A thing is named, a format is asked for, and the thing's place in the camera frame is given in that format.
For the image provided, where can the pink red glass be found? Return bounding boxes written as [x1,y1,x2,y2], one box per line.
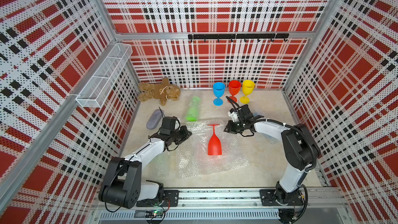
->
[207,124,222,156]

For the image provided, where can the yellow glass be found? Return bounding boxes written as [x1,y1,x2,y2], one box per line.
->
[240,80,255,104]

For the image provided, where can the red wine glass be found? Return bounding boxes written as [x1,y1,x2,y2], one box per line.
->
[228,80,241,103]

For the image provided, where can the clear bubble wrap sheet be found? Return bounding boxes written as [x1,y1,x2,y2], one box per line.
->
[186,119,249,174]
[177,140,211,178]

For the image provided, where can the blue wine glass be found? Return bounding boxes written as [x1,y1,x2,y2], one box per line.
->
[213,82,226,106]

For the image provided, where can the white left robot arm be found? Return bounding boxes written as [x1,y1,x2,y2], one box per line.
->
[98,117,192,209]

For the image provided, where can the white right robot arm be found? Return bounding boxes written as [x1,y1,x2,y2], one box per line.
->
[224,102,321,205]

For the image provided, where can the wrapped bright green glass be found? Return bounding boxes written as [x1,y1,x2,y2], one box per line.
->
[186,96,202,122]

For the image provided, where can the wrapped pale green glass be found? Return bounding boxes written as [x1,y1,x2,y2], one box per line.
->
[153,152,171,177]

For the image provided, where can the wrapped light blue glass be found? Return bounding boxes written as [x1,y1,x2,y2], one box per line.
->
[253,109,279,145]

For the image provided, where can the brown teddy bear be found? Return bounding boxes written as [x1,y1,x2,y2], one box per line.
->
[138,78,180,106]

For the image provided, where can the green circuit board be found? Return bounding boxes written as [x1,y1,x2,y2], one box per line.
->
[145,209,165,219]

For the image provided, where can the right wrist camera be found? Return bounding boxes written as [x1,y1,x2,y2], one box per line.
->
[228,109,239,122]

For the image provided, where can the white wire mesh shelf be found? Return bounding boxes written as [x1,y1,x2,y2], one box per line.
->
[76,43,132,108]

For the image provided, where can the black wall hook rail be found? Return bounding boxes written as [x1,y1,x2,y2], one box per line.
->
[188,33,290,40]

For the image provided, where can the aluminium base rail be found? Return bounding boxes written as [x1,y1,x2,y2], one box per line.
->
[90,187,347,209]

